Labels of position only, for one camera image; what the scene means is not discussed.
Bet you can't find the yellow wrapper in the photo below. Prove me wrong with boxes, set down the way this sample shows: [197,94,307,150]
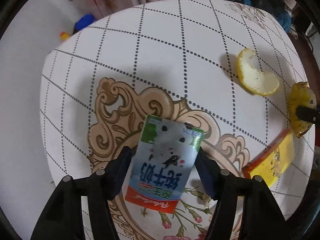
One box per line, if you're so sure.
[288,82,319,138]

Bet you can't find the orange peel piece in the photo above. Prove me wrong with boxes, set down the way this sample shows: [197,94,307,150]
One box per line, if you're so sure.
[236,48,280,96]

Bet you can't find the yellow orange box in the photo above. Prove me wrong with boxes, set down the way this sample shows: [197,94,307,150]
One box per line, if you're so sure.
[242,128,295,187]

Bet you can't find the milk drink carton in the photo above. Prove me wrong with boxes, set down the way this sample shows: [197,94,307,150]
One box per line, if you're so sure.
[125,115,203,214]

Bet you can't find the white patterned tablecloth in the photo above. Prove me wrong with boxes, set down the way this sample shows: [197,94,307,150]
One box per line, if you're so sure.
[40,0,308,183]

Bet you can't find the blue lidded container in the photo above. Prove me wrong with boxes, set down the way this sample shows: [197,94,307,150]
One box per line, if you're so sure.
[73,14,96,34]

